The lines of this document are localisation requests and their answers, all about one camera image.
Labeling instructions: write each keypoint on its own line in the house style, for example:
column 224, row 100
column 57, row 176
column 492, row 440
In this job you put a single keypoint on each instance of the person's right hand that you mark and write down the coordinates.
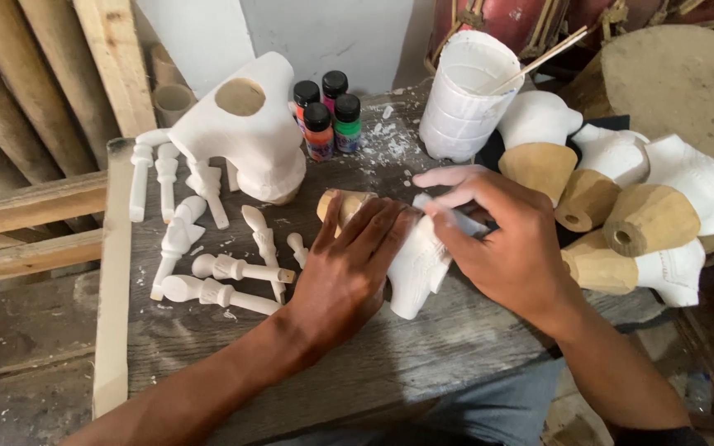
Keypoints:
column 512, row 248

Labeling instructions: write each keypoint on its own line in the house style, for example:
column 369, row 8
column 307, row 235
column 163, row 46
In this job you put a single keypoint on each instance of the person's left hand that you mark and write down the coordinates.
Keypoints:
column 341, row 285

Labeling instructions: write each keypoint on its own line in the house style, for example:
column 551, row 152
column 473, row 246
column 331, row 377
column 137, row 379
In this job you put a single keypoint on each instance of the grey sandpaper piece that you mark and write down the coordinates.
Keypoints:
column 468, row 224

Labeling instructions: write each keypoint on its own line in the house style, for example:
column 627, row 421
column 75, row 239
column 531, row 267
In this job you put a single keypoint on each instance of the group of white puppet arms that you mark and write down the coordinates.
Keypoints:
column 214, row 269

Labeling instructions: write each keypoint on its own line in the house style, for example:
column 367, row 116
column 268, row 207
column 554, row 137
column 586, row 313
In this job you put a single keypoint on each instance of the white paint flakes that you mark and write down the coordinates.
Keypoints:
column 391, row 145

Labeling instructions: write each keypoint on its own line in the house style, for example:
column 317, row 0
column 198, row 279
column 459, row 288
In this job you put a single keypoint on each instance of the orange paint bottle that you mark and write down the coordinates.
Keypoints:
column 318, row 136

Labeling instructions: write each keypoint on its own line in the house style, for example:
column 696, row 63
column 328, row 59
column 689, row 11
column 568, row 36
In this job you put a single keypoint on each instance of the white plastic container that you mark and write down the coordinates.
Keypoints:
column 462, row 105

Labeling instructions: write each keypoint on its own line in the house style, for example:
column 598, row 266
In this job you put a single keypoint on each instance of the green paint bottle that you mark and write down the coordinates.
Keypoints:
column 348, row 127

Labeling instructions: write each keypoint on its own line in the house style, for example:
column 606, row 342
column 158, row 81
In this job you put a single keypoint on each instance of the person's blue jeans leg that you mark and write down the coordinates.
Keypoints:
column 493, row 409

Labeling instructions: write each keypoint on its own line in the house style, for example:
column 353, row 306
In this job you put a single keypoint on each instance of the white puppet torso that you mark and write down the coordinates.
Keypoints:
column 251, row 136

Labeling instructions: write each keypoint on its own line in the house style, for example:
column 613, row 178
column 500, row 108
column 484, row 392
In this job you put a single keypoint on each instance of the red paint bottle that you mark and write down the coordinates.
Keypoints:
column 304, row 99

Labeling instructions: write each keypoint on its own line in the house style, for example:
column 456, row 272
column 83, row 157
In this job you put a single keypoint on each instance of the thin wooden stick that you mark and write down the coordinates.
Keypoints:
column 549, row 56

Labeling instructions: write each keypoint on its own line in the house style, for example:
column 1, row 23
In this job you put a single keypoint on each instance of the pink paint bottle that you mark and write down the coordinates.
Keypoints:
column 334, row 87

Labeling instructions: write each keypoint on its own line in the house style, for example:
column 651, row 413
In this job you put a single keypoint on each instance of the red drum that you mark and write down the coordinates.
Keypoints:
column 506, row 22

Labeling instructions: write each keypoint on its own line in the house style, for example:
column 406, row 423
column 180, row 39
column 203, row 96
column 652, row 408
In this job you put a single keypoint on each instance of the pale wooden strip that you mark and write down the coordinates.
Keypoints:
column 114, row 279

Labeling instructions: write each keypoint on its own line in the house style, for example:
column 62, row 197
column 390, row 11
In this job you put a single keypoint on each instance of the wooden log stump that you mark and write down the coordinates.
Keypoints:
column 679, row 87

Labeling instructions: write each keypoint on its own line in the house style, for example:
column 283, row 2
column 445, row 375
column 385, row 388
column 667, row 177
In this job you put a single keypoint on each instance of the cardboard tube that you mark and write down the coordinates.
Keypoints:
column 174, row 102
column 163, row 65

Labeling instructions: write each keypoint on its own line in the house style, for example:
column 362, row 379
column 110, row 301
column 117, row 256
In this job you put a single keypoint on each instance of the horizontal wooden beam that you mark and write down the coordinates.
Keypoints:
column 28, row 260
column 28, row 207

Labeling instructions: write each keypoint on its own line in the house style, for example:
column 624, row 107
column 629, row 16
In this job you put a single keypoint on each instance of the leaning wooden plank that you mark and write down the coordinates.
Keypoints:
column 118, row 62

